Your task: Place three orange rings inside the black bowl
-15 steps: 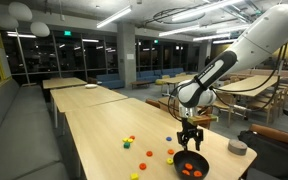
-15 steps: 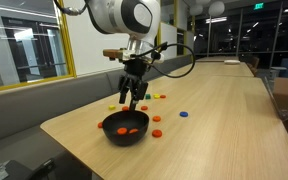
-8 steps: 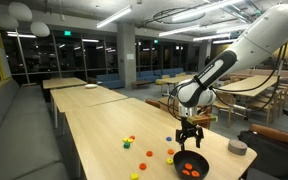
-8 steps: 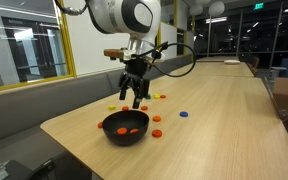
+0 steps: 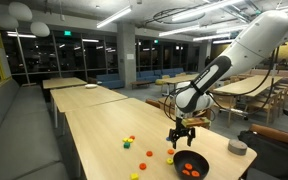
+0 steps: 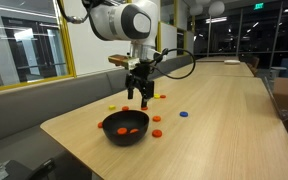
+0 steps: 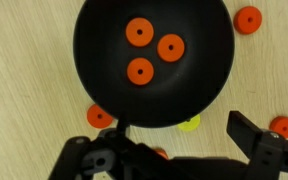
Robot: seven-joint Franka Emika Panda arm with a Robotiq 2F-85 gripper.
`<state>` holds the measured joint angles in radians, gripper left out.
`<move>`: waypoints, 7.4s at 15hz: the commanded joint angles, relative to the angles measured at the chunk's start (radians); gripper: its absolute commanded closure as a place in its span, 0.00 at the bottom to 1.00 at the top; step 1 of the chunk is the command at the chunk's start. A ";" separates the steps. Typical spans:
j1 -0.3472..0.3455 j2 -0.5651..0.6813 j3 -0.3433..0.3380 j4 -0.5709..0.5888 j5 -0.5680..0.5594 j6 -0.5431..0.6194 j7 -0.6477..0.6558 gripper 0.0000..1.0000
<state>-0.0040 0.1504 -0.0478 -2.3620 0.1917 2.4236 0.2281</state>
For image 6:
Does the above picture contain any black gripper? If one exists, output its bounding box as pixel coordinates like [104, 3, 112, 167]
[124, 63, 155, 108]

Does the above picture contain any black bowl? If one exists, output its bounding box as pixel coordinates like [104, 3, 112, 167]
[101, 109, 151, 147]

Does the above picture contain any narrow yellow framed window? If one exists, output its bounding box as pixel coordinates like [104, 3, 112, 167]
[174, 27, 189, 58]

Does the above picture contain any light wood table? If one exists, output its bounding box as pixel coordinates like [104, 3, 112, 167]
[194, 55, 241, 63]
[169, 60, 256, 78]

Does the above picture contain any white globe lamp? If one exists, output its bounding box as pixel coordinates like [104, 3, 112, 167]
[208, 0, 226, 18]
[189, 3, 204, 17]

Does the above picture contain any dark brown chair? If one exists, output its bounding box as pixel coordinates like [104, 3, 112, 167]
[246, 54, 261, 77]

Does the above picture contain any gray upholstered bench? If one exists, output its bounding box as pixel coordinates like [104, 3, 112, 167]
[0, 54, 194, 180]

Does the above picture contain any black equipment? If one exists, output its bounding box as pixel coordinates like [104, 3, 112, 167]
[0, 157, 57, 180]

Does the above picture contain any white round stool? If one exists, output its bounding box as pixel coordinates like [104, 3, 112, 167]
[269, 65, 287, 81]

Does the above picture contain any green exit sign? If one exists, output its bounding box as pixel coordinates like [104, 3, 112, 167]
[253, 2, 265, 11]

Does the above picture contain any large yellow framed window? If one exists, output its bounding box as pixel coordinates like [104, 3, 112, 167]
[0, 0, 78, 95]

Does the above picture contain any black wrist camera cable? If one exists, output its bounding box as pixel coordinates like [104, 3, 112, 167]
[150, 48, 197, 81]

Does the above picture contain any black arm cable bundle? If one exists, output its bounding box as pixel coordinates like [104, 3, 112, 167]
[55, 0, 93, 25]

